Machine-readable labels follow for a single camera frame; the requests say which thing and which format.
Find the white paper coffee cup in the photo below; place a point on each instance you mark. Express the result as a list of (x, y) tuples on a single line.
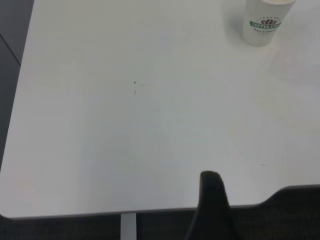
[(265, 25)]

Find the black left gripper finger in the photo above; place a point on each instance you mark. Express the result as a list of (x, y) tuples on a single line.
[(212, 210)]

